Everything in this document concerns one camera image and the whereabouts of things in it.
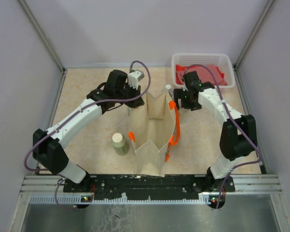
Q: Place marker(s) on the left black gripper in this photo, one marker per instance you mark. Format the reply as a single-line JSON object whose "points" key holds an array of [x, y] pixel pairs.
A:
{"points": [[136, 103]]}

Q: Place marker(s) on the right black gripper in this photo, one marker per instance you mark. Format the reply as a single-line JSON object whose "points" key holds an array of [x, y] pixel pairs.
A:
{"points": [[178, 94]]}

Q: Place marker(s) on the beige canvas tote bag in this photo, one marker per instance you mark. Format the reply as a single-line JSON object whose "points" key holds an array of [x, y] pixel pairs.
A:
{"points": [[151, 131]]}

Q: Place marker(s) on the green bottle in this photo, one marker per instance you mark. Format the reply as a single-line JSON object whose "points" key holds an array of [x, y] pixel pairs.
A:
{"points": [[120, 144], [168, 88]]}

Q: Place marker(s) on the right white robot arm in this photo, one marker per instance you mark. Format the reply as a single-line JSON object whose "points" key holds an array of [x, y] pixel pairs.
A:
{"points": [[238, 136]]}

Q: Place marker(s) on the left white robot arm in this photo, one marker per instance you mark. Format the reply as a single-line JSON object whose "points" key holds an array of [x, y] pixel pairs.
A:
{"points": [[49, 145]]}

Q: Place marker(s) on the red cloth in basket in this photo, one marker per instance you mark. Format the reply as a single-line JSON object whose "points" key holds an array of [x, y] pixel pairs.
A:
{"points": [[203, 74]]}

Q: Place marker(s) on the white plastic basket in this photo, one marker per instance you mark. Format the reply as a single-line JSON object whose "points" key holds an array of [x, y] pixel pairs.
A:
{"points": [[203, 63]]}

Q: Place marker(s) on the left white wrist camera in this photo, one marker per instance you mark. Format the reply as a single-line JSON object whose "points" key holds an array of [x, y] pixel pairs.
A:
{"points": [[134, 78]]}

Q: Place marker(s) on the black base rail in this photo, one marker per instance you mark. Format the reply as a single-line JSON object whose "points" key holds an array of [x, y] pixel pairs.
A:
{"points": [[144, 187]]}

